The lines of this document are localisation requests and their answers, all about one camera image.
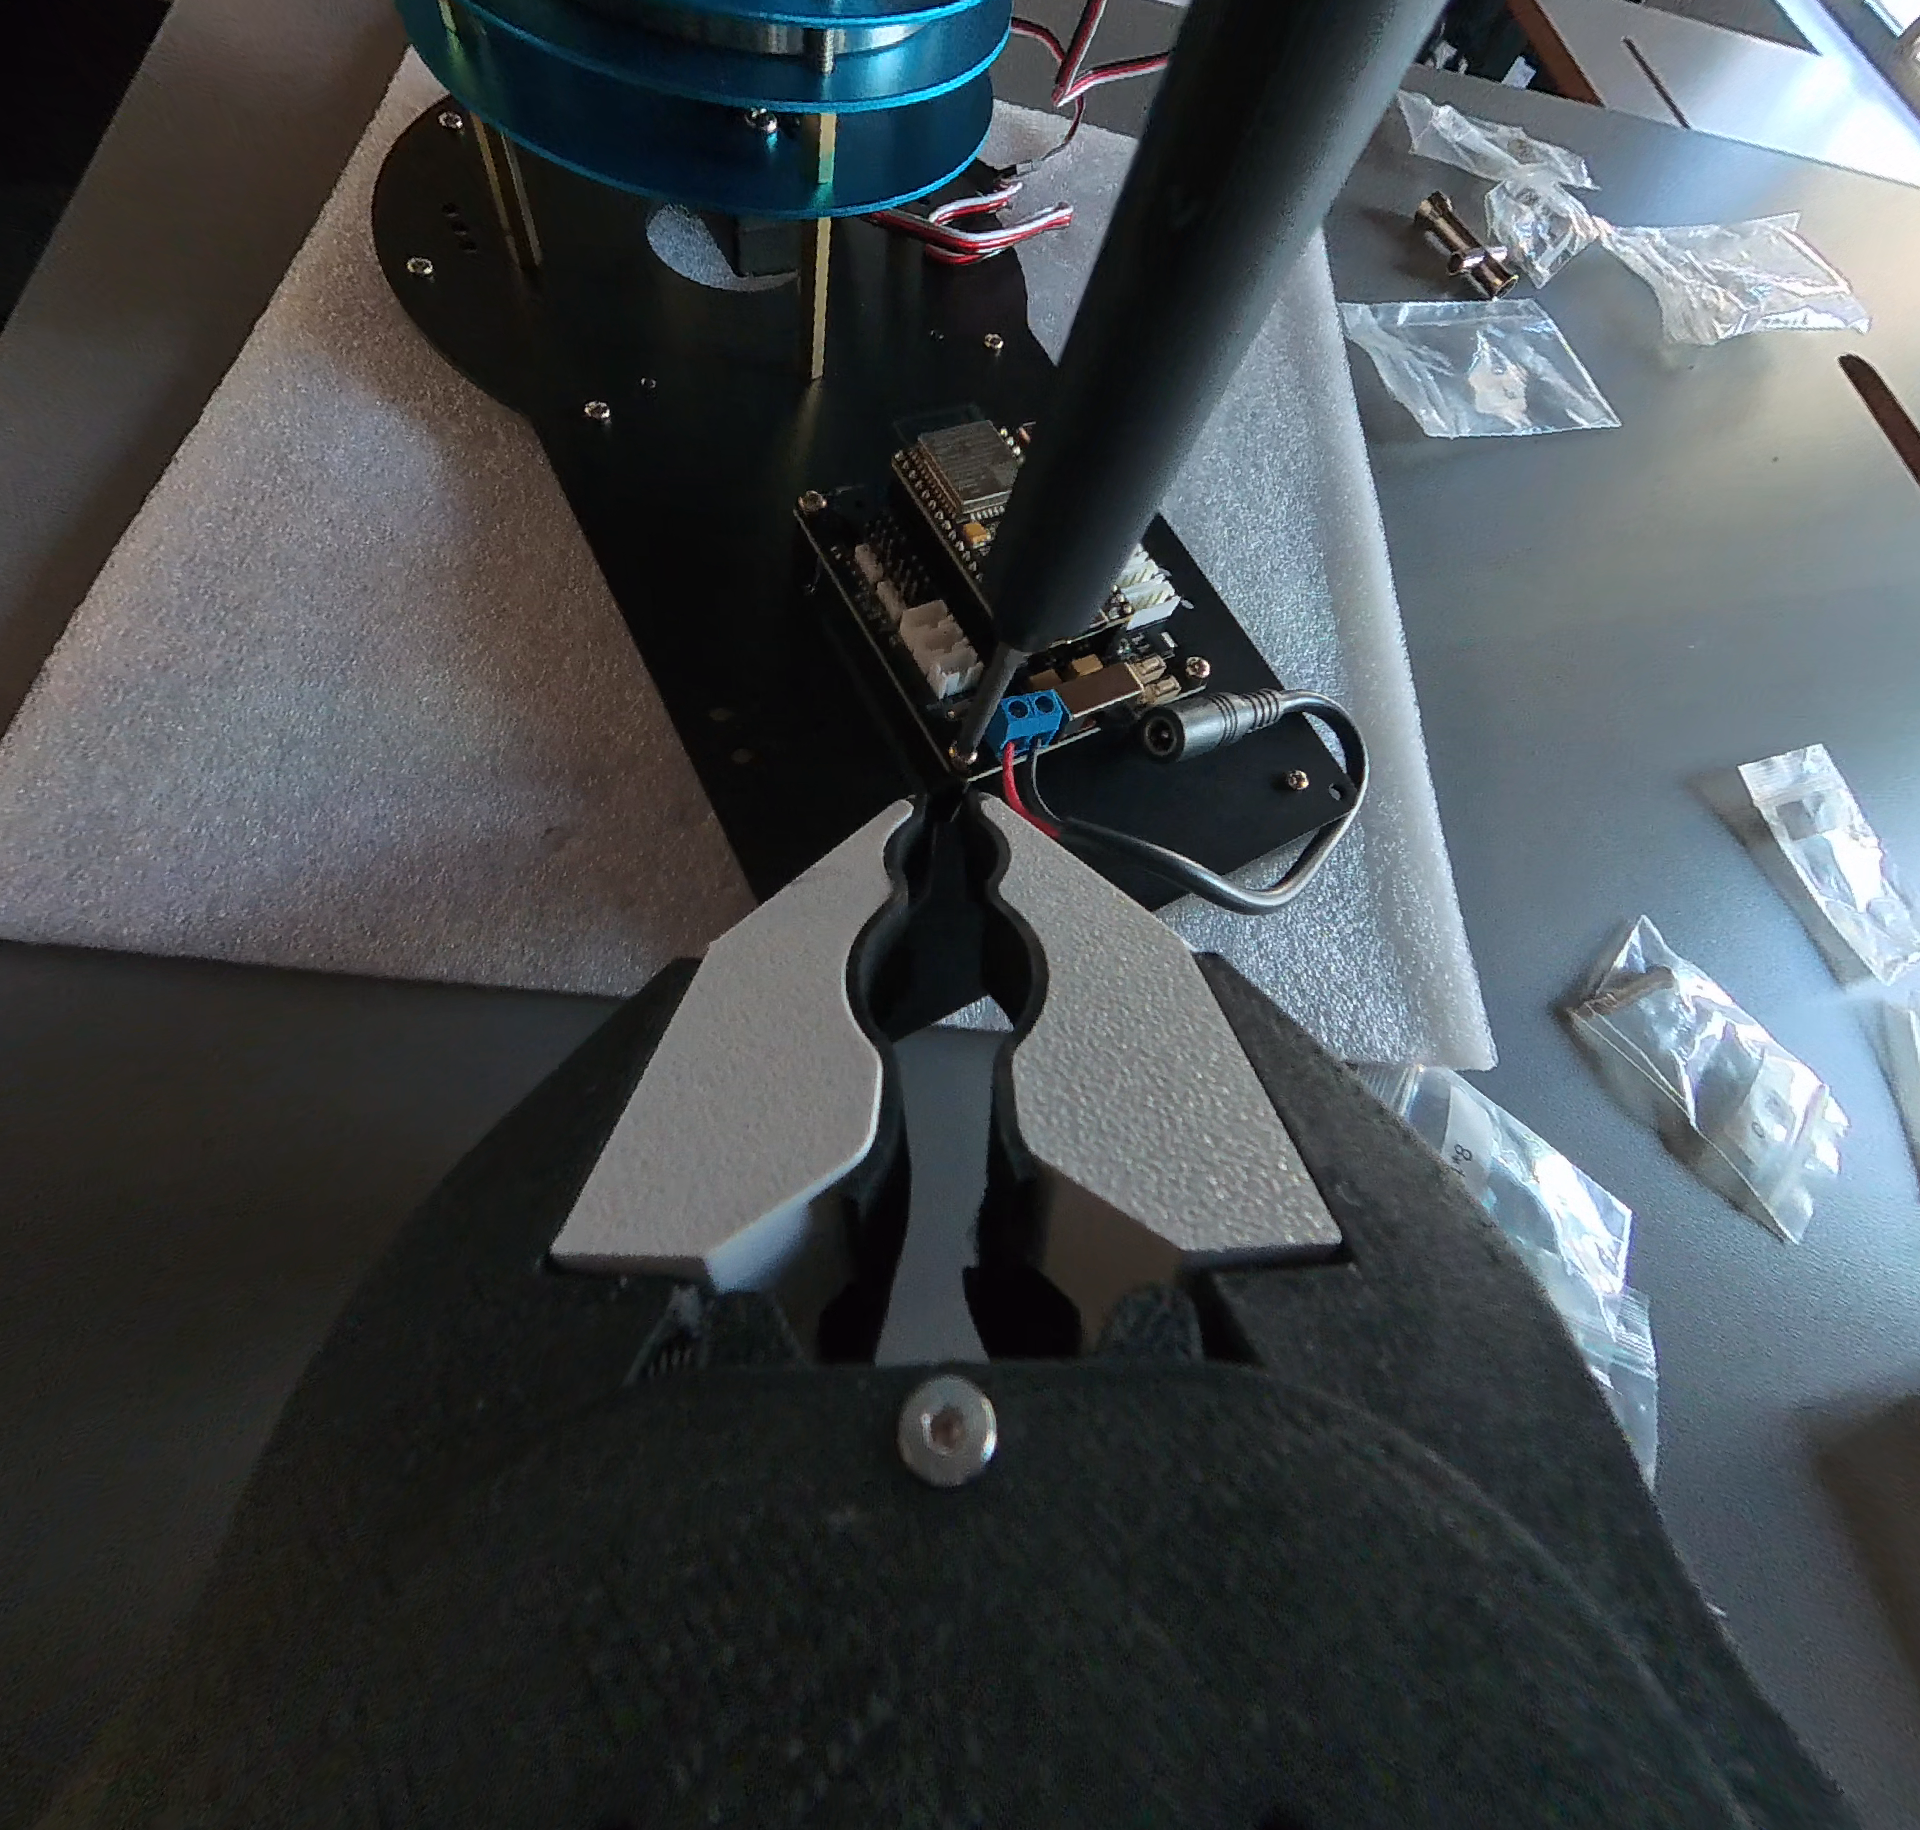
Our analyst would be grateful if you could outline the blue and black hobby robot base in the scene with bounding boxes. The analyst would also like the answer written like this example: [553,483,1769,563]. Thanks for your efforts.
[364,0,1351,924]

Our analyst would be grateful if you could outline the clear plastic zip bag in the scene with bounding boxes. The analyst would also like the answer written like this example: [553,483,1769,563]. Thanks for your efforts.
[1398,93,1595,191]
[1339,294,1624,441]
[1358,1063,1659,1485]

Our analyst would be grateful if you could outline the crumpled clear plastic bag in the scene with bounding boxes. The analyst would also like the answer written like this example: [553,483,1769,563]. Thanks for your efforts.
[1484,172,1872,343]

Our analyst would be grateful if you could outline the black circuit board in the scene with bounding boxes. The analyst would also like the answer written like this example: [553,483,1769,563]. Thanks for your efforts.
[793,410,1254,772]

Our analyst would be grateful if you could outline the black power cable with plug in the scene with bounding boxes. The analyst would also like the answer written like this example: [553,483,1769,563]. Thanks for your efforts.
[982,688,1373,910]

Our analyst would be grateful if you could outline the metal socket wrench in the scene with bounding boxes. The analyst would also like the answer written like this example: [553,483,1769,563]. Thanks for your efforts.
[1409,194,1521,300]

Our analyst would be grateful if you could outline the red white black servo wires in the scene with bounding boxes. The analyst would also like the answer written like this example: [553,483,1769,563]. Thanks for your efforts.
[879,5,1180,268]

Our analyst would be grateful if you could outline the small clear parts bag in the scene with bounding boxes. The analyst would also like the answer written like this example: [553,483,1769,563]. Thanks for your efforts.
[1876,993,1920,1164]
[1561,910,1850,1244]
[1735,744,1920,984]

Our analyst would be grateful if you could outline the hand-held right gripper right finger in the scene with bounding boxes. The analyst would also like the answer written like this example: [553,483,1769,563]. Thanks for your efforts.
[962,790,1345,1272]

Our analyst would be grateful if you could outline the black tube part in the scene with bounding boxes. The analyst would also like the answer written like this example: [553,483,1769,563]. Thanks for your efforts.
[950,0,1501,772]

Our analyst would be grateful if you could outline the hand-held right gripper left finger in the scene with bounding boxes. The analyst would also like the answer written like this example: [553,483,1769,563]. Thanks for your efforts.
[550,796,946,1288]

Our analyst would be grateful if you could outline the white foam sheet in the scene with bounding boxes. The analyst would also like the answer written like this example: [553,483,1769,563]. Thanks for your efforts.
[0,55,1501,1074]

